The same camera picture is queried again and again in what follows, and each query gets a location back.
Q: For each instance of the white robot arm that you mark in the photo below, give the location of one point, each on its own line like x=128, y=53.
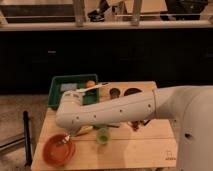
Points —
x=191, y=106

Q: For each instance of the dark brown bowl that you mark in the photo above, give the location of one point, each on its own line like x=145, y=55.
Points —
x=114, y=93

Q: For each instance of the red bowl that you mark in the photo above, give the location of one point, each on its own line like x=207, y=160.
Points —
x=56, y=153

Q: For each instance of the orange ball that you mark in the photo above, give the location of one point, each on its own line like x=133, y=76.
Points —
x=90, y=84

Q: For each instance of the green plastic tray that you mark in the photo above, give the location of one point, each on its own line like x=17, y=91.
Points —
x=55, y=94

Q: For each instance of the white spoon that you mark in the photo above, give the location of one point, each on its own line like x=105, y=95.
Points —
x=82, y=90

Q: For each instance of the yellow banana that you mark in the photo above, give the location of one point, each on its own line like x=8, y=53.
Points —
x=85, y=130

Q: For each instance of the green cup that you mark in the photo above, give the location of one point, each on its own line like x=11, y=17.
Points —
x=103, y=135

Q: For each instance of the black metal pole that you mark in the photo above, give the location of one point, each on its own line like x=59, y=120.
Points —
x=27, y=139

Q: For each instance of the wooden railing shelf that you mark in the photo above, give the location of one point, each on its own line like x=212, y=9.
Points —
x=42, y=15

